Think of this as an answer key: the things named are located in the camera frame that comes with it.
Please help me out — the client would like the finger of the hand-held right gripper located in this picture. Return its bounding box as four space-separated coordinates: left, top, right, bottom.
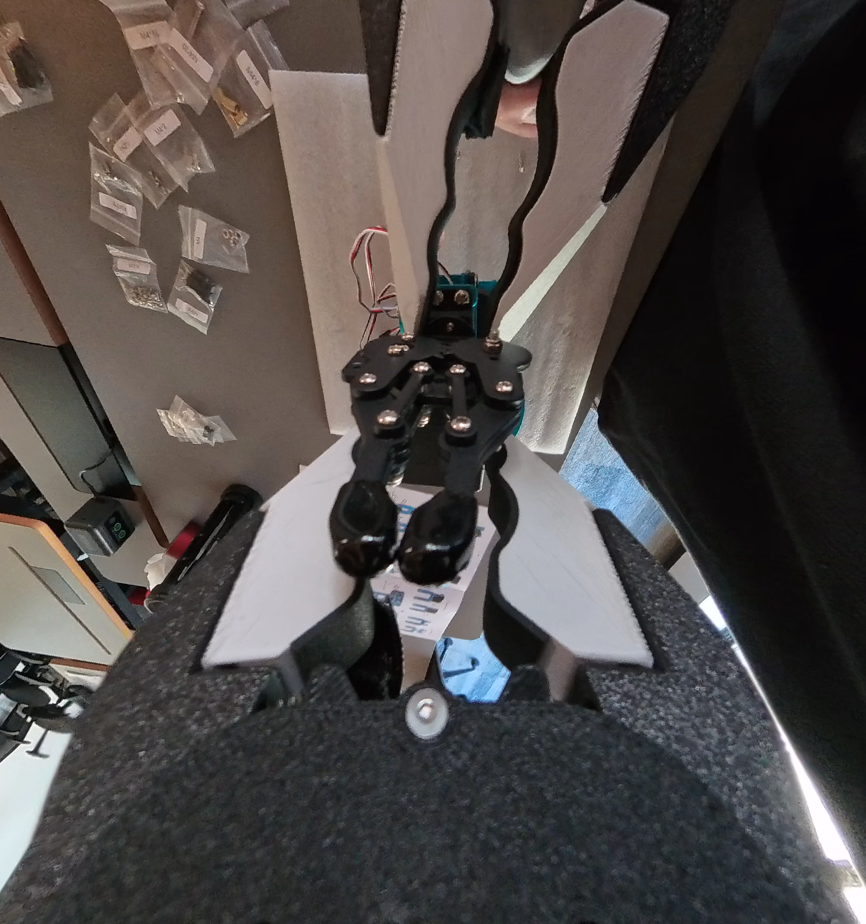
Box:
484 0 676 347
381 0 500 342

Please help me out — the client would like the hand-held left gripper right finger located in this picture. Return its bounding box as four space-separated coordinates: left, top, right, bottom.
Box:
484 462 656 674

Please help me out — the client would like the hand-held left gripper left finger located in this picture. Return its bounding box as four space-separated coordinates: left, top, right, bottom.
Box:
199 457 393 674

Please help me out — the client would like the red white black servo cable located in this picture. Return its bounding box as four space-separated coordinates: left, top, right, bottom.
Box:
348 227 408 343

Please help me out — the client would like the black toy robot claw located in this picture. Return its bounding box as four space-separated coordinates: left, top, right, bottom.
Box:
325 325 530 587

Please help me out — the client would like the black desk panel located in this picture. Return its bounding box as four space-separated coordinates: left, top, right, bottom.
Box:
0 334 133 502

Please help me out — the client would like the person's right hand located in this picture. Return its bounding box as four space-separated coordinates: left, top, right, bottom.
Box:
494 73 546 142

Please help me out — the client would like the black cylindrical flask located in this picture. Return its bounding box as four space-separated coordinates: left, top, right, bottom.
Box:
156 483 262 587

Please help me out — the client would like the white plastic bag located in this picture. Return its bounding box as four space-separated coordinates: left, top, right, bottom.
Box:
142 546 184 596

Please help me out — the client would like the white foam sheet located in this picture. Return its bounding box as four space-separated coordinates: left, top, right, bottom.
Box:
269 65 668 451

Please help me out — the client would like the printed instruction sheet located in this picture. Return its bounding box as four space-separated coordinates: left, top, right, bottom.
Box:
371 561 471 645

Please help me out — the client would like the small clear parts bag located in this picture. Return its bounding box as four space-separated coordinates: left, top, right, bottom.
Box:
155 393 240 450

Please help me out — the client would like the small black box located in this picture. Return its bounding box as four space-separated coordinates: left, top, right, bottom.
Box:
64 494 143 561

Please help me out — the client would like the beige office table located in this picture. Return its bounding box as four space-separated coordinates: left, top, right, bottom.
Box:
0 507 135 668

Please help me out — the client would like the pile of small parts bags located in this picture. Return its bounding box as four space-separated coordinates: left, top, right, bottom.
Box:
0 0 286 336

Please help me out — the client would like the black office chair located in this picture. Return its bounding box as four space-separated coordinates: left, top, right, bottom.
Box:
0 636 90 783

